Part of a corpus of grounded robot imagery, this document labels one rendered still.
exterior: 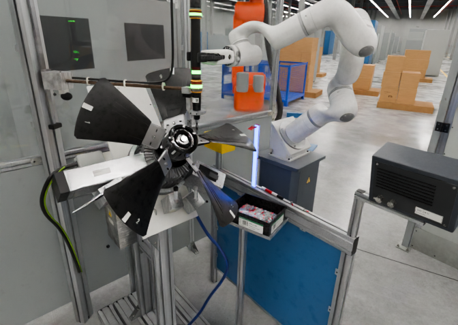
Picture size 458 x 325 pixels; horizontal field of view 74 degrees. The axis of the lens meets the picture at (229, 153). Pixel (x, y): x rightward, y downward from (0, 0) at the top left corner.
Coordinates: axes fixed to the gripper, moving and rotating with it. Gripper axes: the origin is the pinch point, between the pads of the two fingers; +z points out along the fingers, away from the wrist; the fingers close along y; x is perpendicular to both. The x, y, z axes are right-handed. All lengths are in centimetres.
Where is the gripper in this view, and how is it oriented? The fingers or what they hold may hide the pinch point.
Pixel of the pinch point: (195, 56)
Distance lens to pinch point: 117.8
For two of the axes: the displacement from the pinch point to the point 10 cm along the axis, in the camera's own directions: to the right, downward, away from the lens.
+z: -7.5, 2.2, -6.2
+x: 0.2, -9.3, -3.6
